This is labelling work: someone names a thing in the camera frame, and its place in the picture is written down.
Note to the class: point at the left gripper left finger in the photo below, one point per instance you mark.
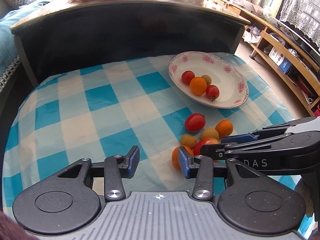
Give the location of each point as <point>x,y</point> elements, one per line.
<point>116,168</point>

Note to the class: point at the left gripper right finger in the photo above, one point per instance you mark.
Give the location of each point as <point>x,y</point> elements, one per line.
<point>201,168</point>

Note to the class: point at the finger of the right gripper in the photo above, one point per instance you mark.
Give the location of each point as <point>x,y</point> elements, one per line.
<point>239,139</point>
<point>216,151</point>

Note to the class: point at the red tomato with stem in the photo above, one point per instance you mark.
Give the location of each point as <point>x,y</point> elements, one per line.
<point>212,92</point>

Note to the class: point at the orange tangerine front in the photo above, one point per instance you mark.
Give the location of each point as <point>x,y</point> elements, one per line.
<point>198,86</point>

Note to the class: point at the orange tangerine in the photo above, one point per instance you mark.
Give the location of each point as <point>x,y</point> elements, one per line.
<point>224,128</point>
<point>198,86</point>
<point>175,156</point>

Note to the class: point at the brown longan front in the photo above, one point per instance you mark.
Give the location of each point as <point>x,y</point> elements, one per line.
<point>208,79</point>

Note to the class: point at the brown longan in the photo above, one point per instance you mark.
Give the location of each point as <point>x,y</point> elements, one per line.
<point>210,133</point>
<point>208,79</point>

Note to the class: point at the small red cherry tomato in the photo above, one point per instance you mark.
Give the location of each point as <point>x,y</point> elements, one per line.
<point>187,76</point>

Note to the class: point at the orange tangerine far right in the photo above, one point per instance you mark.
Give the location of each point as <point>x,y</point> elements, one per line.
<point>224,128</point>

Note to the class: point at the large red yellow mango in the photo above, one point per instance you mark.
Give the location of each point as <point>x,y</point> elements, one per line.
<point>205,141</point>

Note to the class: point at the brown longan middle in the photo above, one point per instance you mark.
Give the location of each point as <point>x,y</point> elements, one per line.
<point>210,133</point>

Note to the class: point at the orange tangerine left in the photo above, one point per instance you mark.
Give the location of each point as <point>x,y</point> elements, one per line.
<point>175,156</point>

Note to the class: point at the brown longan hidden left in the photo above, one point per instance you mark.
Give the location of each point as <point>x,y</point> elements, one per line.
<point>188,140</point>

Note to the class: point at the oblong red tomato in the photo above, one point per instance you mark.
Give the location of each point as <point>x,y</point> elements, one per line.
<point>195,122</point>

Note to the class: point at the white floral porcelain plate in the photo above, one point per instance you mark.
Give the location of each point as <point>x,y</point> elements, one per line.
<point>233,88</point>

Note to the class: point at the blue white checkered tablecloth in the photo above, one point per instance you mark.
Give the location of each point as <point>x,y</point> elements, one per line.
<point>106,109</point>

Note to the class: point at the light wooden tv cabinet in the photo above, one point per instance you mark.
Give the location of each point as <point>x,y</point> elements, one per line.
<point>284,55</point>

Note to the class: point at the blue white box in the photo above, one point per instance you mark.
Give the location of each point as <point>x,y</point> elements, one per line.
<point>280,60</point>

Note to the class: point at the white lace cloth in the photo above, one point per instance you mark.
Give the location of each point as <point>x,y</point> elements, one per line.
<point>303,15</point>

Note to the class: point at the grey sofa with cushions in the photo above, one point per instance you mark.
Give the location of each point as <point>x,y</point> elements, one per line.
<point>9,54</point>

